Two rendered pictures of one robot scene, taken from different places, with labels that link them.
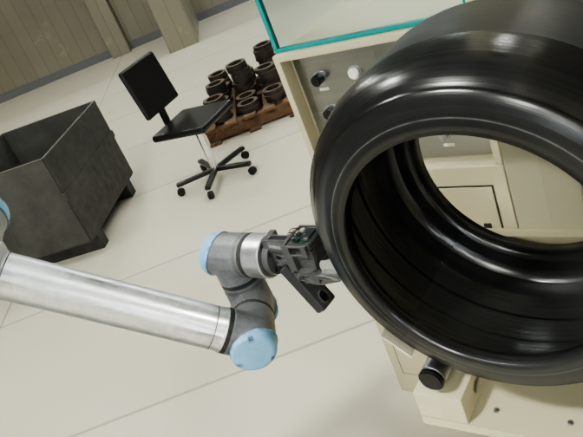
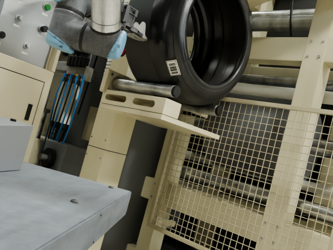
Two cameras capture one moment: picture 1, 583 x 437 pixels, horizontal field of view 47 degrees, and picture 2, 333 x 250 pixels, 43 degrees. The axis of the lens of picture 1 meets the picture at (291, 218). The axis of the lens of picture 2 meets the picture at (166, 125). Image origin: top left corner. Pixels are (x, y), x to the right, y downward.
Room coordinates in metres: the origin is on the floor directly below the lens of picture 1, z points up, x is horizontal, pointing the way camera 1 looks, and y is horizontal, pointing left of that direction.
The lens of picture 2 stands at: (0.82, 1.40, 0.68)
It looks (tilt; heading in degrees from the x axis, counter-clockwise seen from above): 4 degrees up; 271
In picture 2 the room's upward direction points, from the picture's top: 15 degrees clockwise
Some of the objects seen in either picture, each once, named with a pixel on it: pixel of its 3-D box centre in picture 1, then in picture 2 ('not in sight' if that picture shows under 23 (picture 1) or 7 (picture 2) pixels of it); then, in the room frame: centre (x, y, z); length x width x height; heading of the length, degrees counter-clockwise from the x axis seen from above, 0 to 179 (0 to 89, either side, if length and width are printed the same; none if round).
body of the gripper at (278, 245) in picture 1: (297, 253); (117, 16); (1.09, 0.02, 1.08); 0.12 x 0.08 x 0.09; 47
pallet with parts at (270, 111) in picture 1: (245, 85); not in sight; (5.55, -0.08, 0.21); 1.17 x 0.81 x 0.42; 175
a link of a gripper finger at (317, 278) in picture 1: (322, 273); (132, 31); (1.04, -0.01, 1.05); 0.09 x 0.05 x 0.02; 47
